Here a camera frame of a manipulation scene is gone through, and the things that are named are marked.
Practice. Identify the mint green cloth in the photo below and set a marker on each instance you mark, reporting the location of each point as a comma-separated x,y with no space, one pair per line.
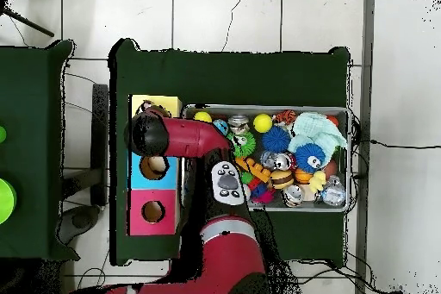
317,128

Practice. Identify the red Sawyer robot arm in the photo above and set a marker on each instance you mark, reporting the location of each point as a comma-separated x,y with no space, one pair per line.
186,139

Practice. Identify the wooden box with three holes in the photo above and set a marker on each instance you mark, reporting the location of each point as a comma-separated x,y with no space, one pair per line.
169,218

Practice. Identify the clear mesh bin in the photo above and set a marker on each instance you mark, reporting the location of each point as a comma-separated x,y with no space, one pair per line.
303,206

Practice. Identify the small globe ball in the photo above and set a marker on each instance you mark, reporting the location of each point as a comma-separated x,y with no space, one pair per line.
221,126

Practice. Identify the green spiky ball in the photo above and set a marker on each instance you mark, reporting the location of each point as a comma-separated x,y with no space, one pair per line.
242,145

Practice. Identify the yellow ball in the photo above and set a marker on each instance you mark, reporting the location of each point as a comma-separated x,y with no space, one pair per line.
262,123
202,117

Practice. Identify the orange bumpy toy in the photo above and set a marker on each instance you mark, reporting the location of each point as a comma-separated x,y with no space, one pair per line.
255,168

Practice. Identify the blue spiky ball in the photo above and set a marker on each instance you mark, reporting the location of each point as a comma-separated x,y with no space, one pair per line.
309,157
275,139

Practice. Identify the orange tiger plush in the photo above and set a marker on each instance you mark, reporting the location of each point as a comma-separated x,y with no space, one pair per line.
284,116

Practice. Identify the dark green table cloth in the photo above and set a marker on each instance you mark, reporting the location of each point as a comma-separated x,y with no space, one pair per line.
227,73

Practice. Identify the black upright panel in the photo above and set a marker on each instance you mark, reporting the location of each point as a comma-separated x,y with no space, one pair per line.
99,142

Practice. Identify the green cloth side table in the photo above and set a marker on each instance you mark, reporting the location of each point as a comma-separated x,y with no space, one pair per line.
34,135

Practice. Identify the small bright green object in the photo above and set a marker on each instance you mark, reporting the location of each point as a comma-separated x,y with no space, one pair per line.
2,135

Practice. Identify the bright green cup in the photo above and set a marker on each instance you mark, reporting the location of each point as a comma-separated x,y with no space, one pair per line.
5,201

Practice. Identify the black tripod leg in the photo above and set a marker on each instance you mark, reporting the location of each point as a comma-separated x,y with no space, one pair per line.
27,21

